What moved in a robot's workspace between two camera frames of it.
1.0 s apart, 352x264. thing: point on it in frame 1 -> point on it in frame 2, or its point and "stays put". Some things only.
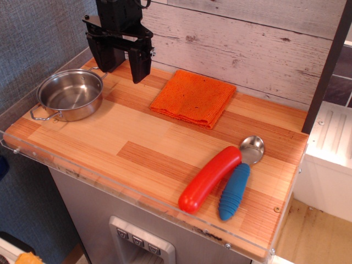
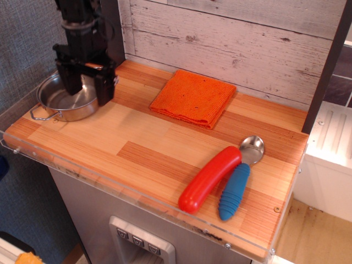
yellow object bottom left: (28, 258) stays put
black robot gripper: (120, 22) -> (86, 43)
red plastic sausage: (209, 179) stays put
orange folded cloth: (192, 97) stays put
